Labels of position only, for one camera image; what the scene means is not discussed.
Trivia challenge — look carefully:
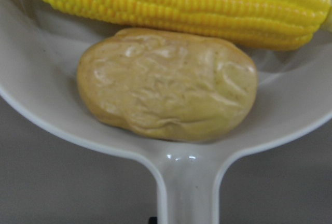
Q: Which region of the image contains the yellow toy corn cob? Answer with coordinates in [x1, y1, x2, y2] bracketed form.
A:
[42, 0, 331, 50]

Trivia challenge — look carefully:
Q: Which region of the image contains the beige plastic dustpan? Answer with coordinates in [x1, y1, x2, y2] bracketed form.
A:
[1, 0, 331, 223]

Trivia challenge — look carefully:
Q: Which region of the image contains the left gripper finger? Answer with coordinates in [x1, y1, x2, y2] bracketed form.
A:
[148, 217, 158, 224]

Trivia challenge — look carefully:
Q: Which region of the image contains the toy brown potato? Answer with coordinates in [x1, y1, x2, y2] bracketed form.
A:
[77, 29, 258, 142]

